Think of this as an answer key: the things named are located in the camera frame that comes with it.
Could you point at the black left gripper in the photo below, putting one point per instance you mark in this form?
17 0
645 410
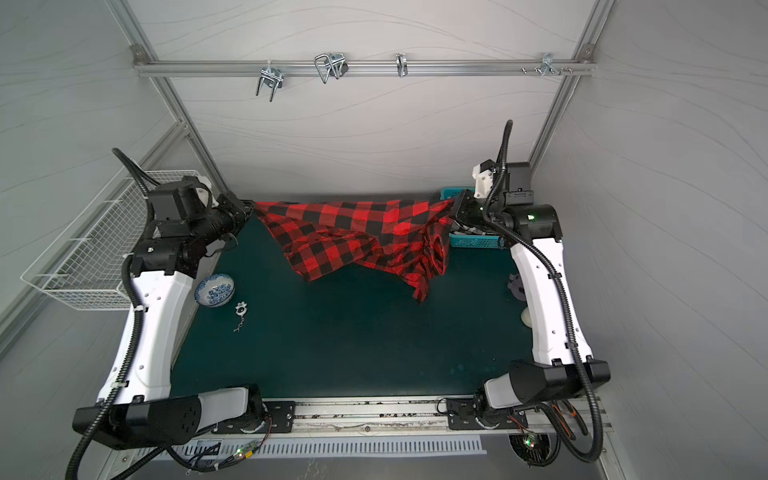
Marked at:
230 204

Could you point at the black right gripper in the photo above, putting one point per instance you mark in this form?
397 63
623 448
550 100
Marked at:
462 209

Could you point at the red black plaid shirt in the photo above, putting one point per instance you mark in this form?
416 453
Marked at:
405 238

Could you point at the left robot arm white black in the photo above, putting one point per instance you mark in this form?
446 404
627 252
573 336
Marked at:
134 408

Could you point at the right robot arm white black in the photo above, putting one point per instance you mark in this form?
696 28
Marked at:
551 398

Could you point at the teal plastic basket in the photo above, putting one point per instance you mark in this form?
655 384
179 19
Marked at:
461 237

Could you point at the blue white ceramic bowl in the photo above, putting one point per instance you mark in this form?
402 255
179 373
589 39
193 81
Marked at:
215 290

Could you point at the dark grey plastic part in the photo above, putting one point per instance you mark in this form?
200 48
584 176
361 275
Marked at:
516 287

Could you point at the white tape roll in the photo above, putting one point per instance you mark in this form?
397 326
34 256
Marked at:
526 318

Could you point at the metal U-bolt clamp left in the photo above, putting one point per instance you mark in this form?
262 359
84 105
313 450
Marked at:
270 80

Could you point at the orange black pliers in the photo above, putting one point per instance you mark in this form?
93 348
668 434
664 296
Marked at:
567 414

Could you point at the black round fan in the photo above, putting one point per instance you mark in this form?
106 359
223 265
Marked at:
535 450

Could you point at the small metal keychain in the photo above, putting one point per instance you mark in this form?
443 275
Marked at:
241 311

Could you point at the white wire basket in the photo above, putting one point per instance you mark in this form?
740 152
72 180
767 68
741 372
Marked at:
81 268

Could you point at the metal bracket right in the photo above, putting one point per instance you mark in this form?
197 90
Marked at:
547 67

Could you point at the aluminium crossbar rail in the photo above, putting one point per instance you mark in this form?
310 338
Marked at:
357 68

